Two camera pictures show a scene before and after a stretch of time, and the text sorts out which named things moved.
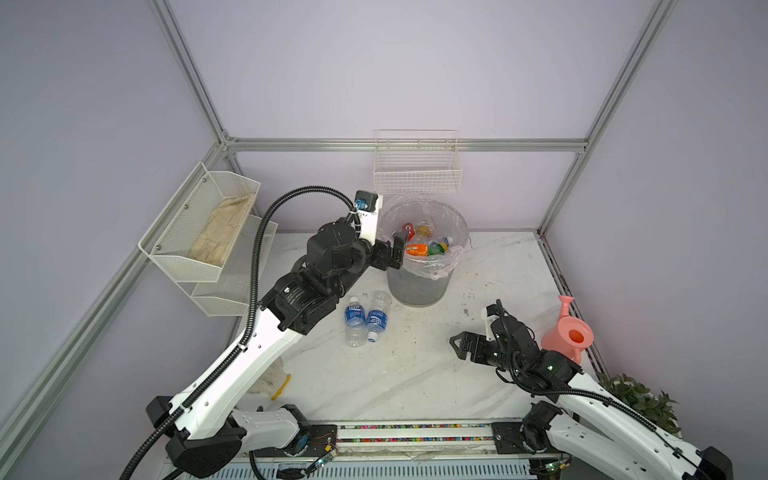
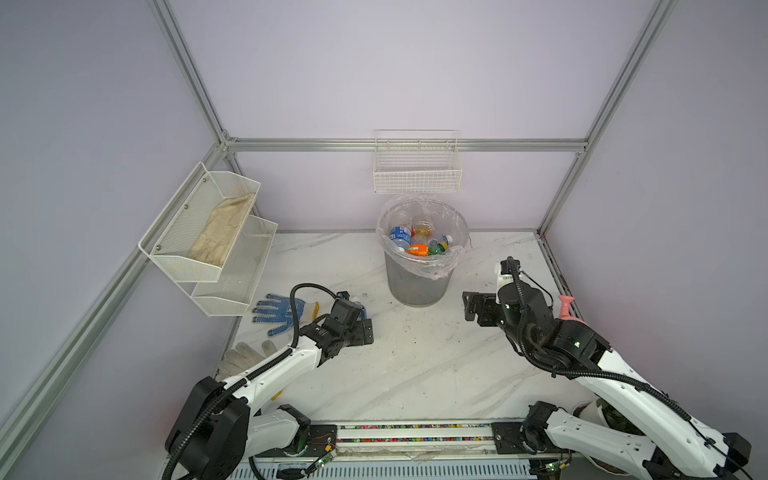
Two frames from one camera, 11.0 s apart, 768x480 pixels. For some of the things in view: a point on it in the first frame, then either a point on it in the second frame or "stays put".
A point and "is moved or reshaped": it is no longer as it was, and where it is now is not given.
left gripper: x=379 y=252 -> x=359 y=338
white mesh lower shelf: x=232 y=293 stays put
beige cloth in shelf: x=222 y=227 stays put
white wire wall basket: x=416 y=161 stays put
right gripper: x=475 y=339 -> x=482 y=301
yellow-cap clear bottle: x=421 y=246 stays put
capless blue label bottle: x=377 y=314 is moved or reshaped
